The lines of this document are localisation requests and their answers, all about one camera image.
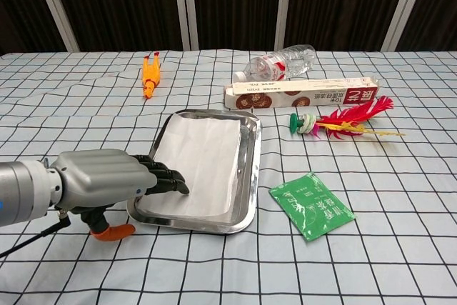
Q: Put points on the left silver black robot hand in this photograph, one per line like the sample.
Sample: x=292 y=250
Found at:
x=100 y=180

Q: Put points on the clear plastic sheet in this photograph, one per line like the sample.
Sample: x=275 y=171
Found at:
x=203 y=162

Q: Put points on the silver metal tray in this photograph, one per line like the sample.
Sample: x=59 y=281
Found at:
x=250 y=176

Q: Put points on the orange rubber chicken toy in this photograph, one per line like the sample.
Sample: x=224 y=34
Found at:
x=150 y=76

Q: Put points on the green foil packet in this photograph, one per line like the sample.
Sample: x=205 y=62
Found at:
x=310 y=205

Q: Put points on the clear plastic water bottle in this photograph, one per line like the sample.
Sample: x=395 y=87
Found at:
x=278 y=64

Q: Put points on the long cardboard box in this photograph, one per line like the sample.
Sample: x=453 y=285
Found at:
x=303 y=96

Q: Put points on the red yellow feather shuttlecock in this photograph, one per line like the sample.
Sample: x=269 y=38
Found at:
x=342 y=115

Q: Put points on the checkered light blue tablecloth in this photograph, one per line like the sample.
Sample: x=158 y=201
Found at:
x=357 y=265

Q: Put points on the white partition frame post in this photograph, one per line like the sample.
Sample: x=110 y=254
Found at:
x=55 y=6
x=283 y=6
x=190 y=6
x=402 y=6

